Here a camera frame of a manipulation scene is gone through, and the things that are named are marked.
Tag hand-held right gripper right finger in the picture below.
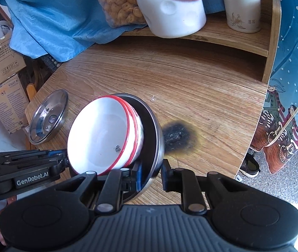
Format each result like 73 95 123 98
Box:
161 159 240 214

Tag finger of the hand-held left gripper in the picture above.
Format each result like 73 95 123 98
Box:
46 149 69 160
50 159 72 176

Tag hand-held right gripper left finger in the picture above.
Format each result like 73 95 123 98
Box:
56 160 143 214

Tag steel plate with sticker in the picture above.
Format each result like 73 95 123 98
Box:
28 89 69 145

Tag white bowl red rim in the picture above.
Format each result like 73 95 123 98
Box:
107 95 145 163

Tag deep steel bowl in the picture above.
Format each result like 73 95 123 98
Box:
109 93 165 205

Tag white red-rimmed bowl with mark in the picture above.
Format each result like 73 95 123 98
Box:
67 96 139 176

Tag tall printed cardboard box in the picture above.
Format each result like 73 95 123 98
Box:
0 73 30 134

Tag black shoe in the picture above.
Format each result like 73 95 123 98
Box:
240 151 260 177

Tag black keyboard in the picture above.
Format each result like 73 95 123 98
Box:
41 54 62 71

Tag cardboard box with bubble print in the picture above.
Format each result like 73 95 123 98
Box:
0 30 27 84

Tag blue cloth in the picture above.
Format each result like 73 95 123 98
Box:
0 0 149 61

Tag wooden desk shelf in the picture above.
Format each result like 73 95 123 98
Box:
120 0 282 83

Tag clear bag of cookies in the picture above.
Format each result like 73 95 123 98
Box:
90 0 148 29

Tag blue polka dot curtain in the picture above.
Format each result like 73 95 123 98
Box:
251 0 298 175

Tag cream thermos flask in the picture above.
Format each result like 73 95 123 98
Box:
220 0 261 34

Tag white jug red handle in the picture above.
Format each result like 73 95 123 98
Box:
132 0 212 38

